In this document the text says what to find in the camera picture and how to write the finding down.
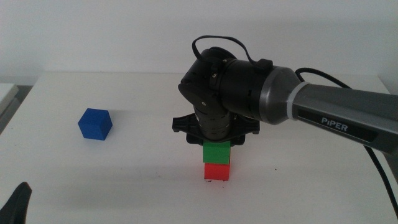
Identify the red cube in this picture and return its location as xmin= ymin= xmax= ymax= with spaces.
xmin=203 ymin=163 xmax=231 ymax=182

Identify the blue cube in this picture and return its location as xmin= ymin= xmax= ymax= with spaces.
xmin=77 ymin=108 xmax=113 ymax=141

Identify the thin black looped cable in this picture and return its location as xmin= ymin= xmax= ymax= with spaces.
xmin=192 ymin=35 xmax=274 ymax=71

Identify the green cube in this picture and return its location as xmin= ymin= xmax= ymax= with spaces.
xmin=202 ymin=139 xmax=231 ymax=165

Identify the thick black braided cable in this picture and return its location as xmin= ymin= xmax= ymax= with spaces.
xmin=294 ymin=67 xmax=398 ymax=218

